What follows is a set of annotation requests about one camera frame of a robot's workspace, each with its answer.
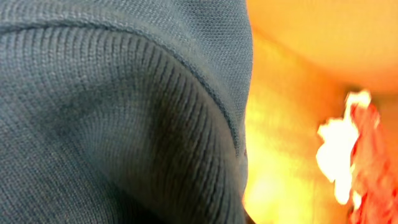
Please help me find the white garment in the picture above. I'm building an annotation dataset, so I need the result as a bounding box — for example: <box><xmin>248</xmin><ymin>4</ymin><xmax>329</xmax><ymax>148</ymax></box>
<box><xmin>316</xmin><ymin>90</ymin><xmax>371</xmax><ymax>205</ymax></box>

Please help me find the red garment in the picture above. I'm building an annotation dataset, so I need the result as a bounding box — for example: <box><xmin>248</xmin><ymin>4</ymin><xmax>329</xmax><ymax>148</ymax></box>
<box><xmin>349</xmin><ymin>104</ymin><xmax>397</xmax><ymax>224</ymax></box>

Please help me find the blue t-shirt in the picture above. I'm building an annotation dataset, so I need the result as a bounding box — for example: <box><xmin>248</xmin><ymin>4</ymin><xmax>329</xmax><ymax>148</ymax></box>
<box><xmin>1</xmin><ymin>0</ymin><xmax>252</xmax><ymax>224</ymax></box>

